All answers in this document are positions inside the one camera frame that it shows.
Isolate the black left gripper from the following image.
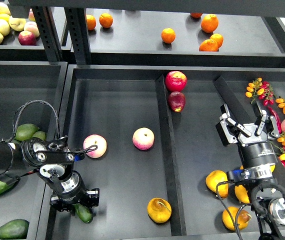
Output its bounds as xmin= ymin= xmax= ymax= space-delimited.
xmin=49 ymin=179 xmax=100 ymax=212

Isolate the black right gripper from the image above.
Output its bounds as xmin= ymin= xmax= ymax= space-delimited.
xmin=215 ymin=101 xmax=280 ymax=168

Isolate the dark green avocado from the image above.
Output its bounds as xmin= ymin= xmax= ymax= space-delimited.
xmin=10 ymin=139 xmax=21 ymax=145
xmin=73 ymin=203 xmax=93 ymax=224

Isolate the yellow pear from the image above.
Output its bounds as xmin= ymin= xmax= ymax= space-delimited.
xmin=205 ymin=170 xmax=229 ymax=198
xmin=222 ymin=206 xmax=252 ymax=232
xmin=147 ymin=197 xmax=172 ymax=224
xmin=234 ymin=165 xmax=276 ymax=204

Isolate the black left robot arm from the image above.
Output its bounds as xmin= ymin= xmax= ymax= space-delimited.
xmin=0 ymin=110 xmax=100 ymax=212

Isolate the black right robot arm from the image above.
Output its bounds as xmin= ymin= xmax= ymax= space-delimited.
xmin=216 ymin=103 xmax=285 ymax=240

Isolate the dark avocado bottom left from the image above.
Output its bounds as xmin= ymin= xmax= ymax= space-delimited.
xmin=0 ymin=219 xmax=30 ymax=240

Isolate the yellow pear under gripper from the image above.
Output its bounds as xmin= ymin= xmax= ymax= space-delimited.
xmin=234 ymin=165 xmax=276 ymax=204

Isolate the green avocado upright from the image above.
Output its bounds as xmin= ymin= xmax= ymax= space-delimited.
xmin=32 ymin=131 xmax=47 ymax=141

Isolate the green avocado top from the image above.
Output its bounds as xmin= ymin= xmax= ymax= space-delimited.
xmin=14 ymin=123 xmax=40 ymax=142

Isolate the yellow pear bottom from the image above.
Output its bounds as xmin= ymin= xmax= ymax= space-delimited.
xmin=222 ymin=206 xmax=252 ymax=232

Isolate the red chili pepper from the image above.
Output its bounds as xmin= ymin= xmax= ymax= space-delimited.
xmin=267 ymin=105 xmax=282 ymax=134

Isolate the cherry tomato bunch top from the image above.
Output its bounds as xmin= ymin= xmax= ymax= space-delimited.
xmin=245 ymin=77 xmax=274 ymax=106

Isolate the pink apple left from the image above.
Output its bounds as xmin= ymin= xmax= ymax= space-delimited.
xmin=83 ymin=134 xmax=107 ymax=159

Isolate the pink apple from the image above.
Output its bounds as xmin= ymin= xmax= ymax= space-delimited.
xmin=83 ymin=134 xmax=107 ymax=159
xmin=132 ymin=127 xmax=155 ymax=151

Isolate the dark red apple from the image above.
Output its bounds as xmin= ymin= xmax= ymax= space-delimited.
xmin=167 ymin=91 xmax=186 ymax=113

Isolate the bright red apple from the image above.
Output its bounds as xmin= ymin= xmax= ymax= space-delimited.
xmin=165 ymin=70 xmax=188 ymax=92

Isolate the orange front right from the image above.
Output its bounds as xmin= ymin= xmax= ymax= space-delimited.
xmin=199 ymin=39 xmax=219 ymax=52

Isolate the pink apple centre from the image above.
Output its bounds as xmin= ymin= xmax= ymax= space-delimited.
xmin=132 ymin=127 xmax=155 ymax=151

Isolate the small orange right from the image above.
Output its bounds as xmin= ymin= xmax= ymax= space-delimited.
xmin=210 ymin=33 xmax=224 ymax=48

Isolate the black divided centre tray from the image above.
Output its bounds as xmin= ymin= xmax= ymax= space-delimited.
xmin=44 ymin=66 xmax=285 ymax=240

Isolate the large orange right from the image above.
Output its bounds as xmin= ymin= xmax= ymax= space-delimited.
xmin=200 ymin=14 xmax=219 ymax=33

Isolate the orange centre shelf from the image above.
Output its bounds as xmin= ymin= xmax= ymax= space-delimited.
xmin=161 ymin=28 xmax=176 ymax=44

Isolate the orange under top shelf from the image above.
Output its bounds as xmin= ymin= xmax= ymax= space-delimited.
xmin=190 ymin=12 xmax=203 ymax=19

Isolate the black left tray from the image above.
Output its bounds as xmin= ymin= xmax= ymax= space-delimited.
xmin=0 ymin=61 xmax=67 ymax=240

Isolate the black upper right shelf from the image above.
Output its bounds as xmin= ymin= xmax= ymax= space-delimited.
xmin=88 ymin=10 xmax=285 ymax=68

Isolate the black shelf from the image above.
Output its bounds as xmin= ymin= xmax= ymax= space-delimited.
xmin=0 ymin=6 xmax=71 ymax=62
xmin=88 ymin=10 xmax=285 ymax=68

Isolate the black upper left shelf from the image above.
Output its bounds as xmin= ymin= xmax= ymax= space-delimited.
xmin=0 ymin=6 xmax=71 ymax=62

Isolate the red apple on shelf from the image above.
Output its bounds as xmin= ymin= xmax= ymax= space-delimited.
xmin=18 ymin=30 xmax=37 ymax=46

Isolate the black shelf post right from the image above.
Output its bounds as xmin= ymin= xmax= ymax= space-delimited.
xmin=64 ymin=7 xmax=92 ymax=65

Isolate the black shelf post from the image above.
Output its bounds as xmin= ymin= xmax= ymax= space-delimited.
xmin=31 ymin=6 xmax=63 ymax=62
xmin=64 ymin=7 xmax=92 ymax=65

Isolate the orange at shelf post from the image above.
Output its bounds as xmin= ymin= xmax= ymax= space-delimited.
xmin=86 ymin=14 xmax=97 ymax=31

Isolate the black shelf post left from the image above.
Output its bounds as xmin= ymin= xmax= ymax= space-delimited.
xmin=31 ymin=6 xmax=63 ymax=62

